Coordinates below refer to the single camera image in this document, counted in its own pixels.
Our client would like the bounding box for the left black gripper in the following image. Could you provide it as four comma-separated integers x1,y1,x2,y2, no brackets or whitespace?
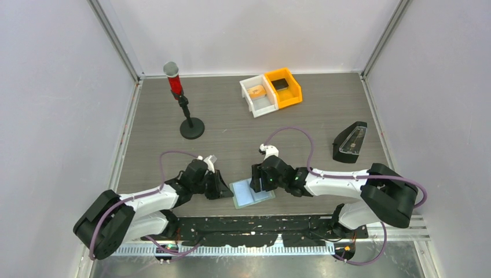
192,169,233,200

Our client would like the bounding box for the green card holder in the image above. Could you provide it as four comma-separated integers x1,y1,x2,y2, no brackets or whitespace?
229,178,276,209

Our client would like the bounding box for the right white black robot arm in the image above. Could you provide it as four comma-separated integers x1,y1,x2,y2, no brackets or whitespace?
250,155,418,238

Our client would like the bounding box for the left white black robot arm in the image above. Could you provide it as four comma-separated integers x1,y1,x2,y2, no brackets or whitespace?
73,157,234,260

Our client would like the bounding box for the orange card in white bin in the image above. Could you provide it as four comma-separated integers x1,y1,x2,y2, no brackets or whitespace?
247,85,266,99

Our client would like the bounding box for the black microphone stand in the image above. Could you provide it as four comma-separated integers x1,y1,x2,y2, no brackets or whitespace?
171,91,205,140

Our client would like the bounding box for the white plastic bin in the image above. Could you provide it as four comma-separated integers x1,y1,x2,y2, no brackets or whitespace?
239,74,279,118

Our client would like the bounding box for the orange plastic bin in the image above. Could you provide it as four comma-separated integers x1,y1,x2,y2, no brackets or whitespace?
265,68,303,109

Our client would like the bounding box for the black item in orange bin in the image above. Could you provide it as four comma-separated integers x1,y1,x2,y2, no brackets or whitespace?
271,78,289,92

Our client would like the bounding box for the black metronome clear cover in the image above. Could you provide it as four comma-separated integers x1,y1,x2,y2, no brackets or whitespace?
332,121,368,164

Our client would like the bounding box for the red grey microphone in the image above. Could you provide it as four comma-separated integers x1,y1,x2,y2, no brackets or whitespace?
163,61,183,100

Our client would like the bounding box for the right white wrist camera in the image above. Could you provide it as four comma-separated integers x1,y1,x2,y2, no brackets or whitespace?
259,144,279,159

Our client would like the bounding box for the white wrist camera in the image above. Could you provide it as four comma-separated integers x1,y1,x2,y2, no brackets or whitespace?
197,155,217,173
259,144,279,159

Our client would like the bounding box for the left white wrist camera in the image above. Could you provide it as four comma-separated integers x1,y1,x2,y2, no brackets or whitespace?
197,155,217,173

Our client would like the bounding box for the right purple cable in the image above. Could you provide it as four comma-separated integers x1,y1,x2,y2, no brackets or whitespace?
263,127,428,210

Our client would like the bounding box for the purple cable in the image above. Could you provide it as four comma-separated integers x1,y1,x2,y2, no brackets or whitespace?
88,150,200,262
263,127,428,210

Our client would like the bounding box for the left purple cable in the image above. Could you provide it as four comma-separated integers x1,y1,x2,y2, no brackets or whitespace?
88,150,200,262

